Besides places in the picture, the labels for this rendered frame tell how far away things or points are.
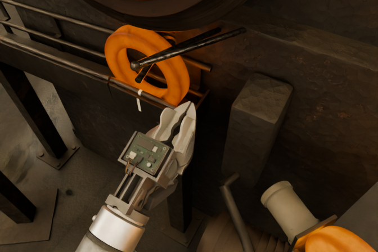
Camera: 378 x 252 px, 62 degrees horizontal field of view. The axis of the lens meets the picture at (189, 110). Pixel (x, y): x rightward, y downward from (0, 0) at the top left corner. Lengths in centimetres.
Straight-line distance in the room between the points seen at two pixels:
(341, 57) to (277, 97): 11
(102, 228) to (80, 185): 90
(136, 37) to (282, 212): 38
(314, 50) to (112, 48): 36
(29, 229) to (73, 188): 21
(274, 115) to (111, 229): 29
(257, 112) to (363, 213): 99
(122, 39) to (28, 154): 104
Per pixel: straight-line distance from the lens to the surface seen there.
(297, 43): 53
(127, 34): 58
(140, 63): 42
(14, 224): 140
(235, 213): 65
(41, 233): 135
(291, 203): 56
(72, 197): 137
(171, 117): 54
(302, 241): 54
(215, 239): 69
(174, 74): 56
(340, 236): 49
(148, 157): 47
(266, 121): 50
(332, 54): 53
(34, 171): 149
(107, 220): 49
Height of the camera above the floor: 119
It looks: 51 degrees down
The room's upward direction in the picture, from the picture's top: straight up
